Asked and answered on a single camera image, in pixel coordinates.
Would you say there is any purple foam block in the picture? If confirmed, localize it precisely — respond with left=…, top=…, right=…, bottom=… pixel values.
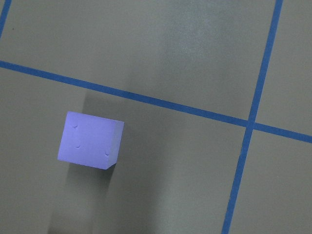
left=58, top=112, right=124, bottom=170

